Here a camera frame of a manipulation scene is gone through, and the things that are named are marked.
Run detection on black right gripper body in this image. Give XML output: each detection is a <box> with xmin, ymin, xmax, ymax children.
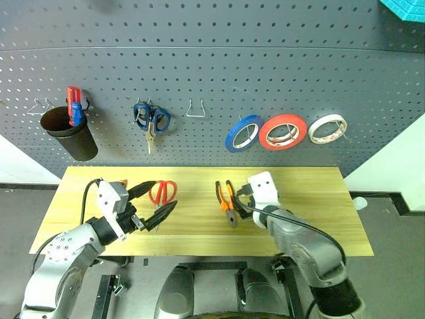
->
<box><xmin>244</xmin><ymin>183</ymin><xmax>256</xmax><ymax>214</ymax></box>

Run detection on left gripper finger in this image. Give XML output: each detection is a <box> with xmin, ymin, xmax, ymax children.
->
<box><xmin>127</xmin><ymin>181</ymin><xmax>158</xmax><ymax>204</ymax></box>
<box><xmin>142</xmin><ymin>200</ymin><xmax>179</xmax><ymax>233</ymax></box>

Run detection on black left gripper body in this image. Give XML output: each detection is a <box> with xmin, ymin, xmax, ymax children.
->
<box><xmin>116</xmin><ymin>191</ymin><xmax>147</xmax><ymax>234</ymax></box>

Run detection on blue tape roll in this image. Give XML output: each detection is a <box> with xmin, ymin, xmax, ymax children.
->
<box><xmin>224</xmin><ymin>114</ymin><xmax>265</xmax><ymax>154</ymax></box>

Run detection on red tape roll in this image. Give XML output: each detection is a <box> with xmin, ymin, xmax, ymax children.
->
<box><xmin>258</xmin><ymin>114</ymin><xmax>308</xmax><ymax>152</ymax></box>

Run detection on white tape roll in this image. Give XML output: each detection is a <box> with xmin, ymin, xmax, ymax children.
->
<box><xmin>307</xmin><ymin>114</ymin><xmax>349</xmax><ymax>146</ymax></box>

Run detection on grey perforated metal pegboard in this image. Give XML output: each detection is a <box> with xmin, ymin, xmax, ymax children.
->
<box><xmin>0</xmin><ymin>0</ymin><xmax>425</xmax><ymax>179</ymax></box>

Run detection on orange and black pliers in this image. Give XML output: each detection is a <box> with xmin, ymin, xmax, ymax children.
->
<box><xmin>214</xmin><ymin>179</ymin><xmax>240</xmax><ymax>229</ymax></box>

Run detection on black plastic cup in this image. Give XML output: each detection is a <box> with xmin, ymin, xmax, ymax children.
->
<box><xmin>39</xmin><ymin>104</ymin><xmax>99</xmax><ymax>163</ymax></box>

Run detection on grey rounded shape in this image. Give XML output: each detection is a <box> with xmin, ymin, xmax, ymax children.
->
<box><xmin>154</xmin><ymin>265</ymin><xmax>196</xmax><ymax>319</ymax></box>

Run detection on dark rounded shape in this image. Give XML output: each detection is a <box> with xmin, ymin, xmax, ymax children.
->
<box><xmin>236</xmin><ymin>268</ymin><xmax>283</xmax><ymax>319</ymax></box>

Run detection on red and blue utility knife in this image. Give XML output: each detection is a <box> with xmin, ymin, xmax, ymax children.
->
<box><xmin>65</xmin><ymin>86</ymin><xmax>84</xmax><ymax>127</ymax></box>

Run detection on teal foam mat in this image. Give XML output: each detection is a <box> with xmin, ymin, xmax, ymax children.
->
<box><xmin>378</xmin><ymin>0</ymin><xmax>425</xmax><ymax>23</ymax></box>

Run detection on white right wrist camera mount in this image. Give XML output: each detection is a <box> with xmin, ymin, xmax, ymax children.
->
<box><xmin>247</xmin><ymin>171</ymin><xmax>281</xmax><ymax>231</ymax></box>

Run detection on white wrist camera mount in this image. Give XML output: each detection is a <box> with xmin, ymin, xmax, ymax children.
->
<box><xmin>247</xmin><ymin>171</ymin><xmax>281</xmax><ymax>231</ymax></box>
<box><xmin>97</xmin><ymin>180</ymin><xmax>129</xmax><ymax>241</ymax></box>

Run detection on red handled scissors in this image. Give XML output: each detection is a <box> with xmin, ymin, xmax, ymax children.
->
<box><xmin>148</xmin><ymin>180</ymin><xmax>179</xmax><ymax>233</ymax></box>

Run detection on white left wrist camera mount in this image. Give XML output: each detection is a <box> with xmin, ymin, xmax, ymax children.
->
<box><xmin>97</xmin><ymin>180</ymin><xmax>129</xmax><ymax>241</ymax></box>

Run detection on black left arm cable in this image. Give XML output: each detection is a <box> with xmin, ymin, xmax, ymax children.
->
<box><xmin>31</xmin><ymin>178</ymin><xmax>102</xmax><ymax>276</ymax></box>

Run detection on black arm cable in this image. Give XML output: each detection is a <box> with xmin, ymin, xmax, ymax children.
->
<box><xmin>244</xmin><ymin>205</ymin><xmax>347</xmax><ymax>266</ymax></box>
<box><xmin>31</xmin><ymin>178</ymin><xmax>102</xmax><ymax>276</ymax></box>

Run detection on blue handled scissors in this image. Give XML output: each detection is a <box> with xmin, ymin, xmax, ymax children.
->
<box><xmin>133</xmin><ymin>102</ymin><xmax>172</xmax><ymax>156</ymax></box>

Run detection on black table frame crossbar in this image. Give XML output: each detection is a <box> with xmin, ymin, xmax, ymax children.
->
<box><xmin>178</xmin><ymin>261</ymin><xmax>248</xmax><ymax>271</ymax></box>

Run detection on black table frame leg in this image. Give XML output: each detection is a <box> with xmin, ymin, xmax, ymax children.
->
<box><xmin>91</xmin><ymin>274</ymin><xmax>129</xmax><ymax>319</ymax></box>
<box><xmin>272</xmin><ymin>257</ymin><xmax>305</xmax><ymax>319</ymax></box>

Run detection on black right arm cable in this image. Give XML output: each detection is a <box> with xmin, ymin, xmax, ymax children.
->
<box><xmin>244</xmin><ymin>205</ymin><xmax>347</xmax><ymax>266</ymax></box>

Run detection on silver metal ring holder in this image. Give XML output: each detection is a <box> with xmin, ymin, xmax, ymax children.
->
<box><xmin>27</xmin><ymin>96</ymin><xmax>54</xmax><ymax>114</ymax></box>

